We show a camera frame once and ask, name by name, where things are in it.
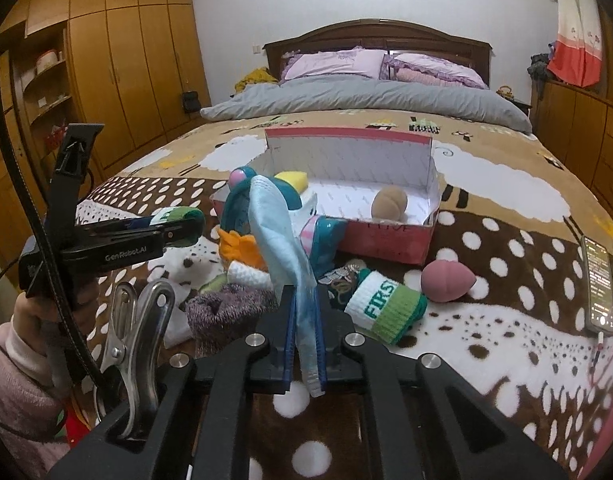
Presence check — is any dark patterned pouch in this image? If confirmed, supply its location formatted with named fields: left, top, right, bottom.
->
left=318, top=258, right=370, bottom=310

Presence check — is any green white sock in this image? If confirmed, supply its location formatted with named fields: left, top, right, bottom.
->
left=149, top=206, right=206, bottom=247
left=344, top=269, right=428, bottom=344

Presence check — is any white waffle cloth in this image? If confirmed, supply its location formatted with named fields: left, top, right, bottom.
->
left=226, top=260, right=273, bottom=290

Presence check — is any light blue sock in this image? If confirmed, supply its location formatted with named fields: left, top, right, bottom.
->
left=251, top=202, right=325, bottom=398

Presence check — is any orange fabric flower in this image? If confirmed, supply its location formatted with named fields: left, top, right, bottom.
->
left=218, top=229, right=267, bottom=272

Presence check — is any purple knit sock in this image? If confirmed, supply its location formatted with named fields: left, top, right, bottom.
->
left=183, top=283, right=278, bottom=358

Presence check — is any yellow sponge block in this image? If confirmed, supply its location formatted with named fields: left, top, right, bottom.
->
left=275, top=170, right=308, bottom=194

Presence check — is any beige makeup sponge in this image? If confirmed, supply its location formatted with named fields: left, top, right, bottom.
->
left=371, top=185, right=408, bottom=221

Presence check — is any pink makeup sponge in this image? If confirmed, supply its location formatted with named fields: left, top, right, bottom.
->
left=420, top=260, right=477, bottom=304

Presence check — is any person's left hand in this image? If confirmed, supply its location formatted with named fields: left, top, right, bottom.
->
left=6, top=280, right=99, bottom=385

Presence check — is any pink striped teal toy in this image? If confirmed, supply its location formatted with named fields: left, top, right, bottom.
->
left=289, top=194, right=347, bottom=276

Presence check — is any metal spring clip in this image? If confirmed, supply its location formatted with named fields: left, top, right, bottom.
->
left=94, top=280, right=175, bottom=440

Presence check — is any teal alarm clock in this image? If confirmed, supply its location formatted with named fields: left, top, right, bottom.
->
left=221, top=166, right=302, bottom=235

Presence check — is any black bag on wardrobe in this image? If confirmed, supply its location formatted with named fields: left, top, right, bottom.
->
left=182, top=91, right=201, bottom=114

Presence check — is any pink cardboard shoe box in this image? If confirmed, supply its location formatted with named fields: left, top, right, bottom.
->
left=202, top=127, right=440, bottom=266

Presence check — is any wooden wardrobe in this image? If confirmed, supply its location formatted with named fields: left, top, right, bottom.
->
left=0, top=0, right=211, bottom=209

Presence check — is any brown polka dot blanket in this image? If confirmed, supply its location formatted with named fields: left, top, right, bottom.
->
left=78, top=107, right=613, bottom=479

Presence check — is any yellow knitted cloth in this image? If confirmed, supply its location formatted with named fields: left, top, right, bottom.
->
left=235, top=67, right=278, bottom=94

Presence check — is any grey duvet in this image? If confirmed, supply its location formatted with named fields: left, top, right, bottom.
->
left=200, top=75, right=532, bottom=136

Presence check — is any left lilac pillow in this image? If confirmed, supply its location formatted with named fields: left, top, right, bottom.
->
left=282, top=47, right=387, bottom=81

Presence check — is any lilac pillow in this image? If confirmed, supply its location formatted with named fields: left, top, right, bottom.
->
left=382, top=52, right=489, bottom=90
left=282, top=47, right=387, bottom=81

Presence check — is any right lilac pillow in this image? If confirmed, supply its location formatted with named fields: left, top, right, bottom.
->
left=382, top=52, right=489, bottom=90

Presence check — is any dark wooden headboard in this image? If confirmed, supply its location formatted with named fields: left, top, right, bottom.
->
left=263, top=18, right=492, bottom=84

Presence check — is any smartphone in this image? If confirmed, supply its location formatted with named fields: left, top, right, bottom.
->
left=581, top=236, right=613, bottom=334

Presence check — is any dark clothes pile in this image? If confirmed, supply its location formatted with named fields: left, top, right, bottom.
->
left=527, top=53, right=553, bottom=99

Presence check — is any wooden dresser cabinet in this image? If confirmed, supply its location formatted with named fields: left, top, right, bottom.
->
left=531, top=81, right=613, bottom=218

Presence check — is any white red curtain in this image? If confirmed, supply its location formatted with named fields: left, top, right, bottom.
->
left=548, top=0, right=602, bottom=88

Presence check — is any black cable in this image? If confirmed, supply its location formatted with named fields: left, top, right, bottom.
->
left=0, top=34, right=108, bottom=396

